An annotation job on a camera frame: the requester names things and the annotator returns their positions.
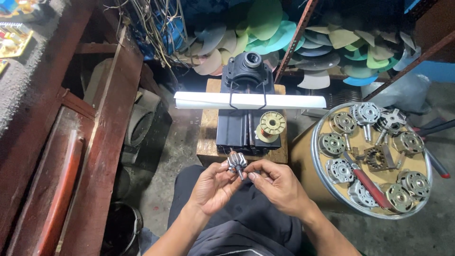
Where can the heap of plastic fan blades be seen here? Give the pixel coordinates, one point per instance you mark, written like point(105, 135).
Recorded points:
point(270, 32)

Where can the red-tipped dark rod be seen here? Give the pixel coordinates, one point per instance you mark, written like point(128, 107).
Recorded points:
point(438, 165)

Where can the small motor armature with shaft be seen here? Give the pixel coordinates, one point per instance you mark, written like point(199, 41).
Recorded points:
point(237, 161)

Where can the white rolled paper tube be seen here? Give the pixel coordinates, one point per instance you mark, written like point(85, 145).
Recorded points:
point(291, 101)

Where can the red-brown wooden workbench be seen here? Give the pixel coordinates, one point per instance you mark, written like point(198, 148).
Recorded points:
point(103, 124)

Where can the wooden block stand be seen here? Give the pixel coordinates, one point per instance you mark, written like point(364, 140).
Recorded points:
point(208, 135)

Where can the rusty slotted metal rack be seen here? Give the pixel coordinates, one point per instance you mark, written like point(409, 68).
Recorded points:
point(295, 39)

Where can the clear plastic bag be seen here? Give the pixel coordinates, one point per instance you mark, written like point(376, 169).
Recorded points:
point(401, 92)

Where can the person's right hand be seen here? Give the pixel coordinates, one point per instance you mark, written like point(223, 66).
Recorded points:
point(284, 192)

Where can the round metal-rimmed tray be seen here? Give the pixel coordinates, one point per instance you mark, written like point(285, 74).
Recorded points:
point(359, 142)

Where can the yellow circuit board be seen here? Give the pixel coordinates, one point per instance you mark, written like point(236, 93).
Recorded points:
point(14, 39)

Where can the dark metal bucket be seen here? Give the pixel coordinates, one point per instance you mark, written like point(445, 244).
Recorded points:
point(122, 229)

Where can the group of silver fan motors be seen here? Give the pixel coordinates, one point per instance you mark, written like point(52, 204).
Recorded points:
point(408, 142)

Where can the grey round housing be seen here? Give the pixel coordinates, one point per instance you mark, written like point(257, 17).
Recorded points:
point(140, 122)

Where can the black coil winding machine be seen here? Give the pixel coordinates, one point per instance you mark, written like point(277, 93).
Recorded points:
point(245, 124)

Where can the square laminated stator core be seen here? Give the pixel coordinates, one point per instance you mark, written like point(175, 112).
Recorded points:
point(377, 159)

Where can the person's left hand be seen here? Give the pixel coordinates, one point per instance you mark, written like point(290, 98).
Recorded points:
point(213, 192)

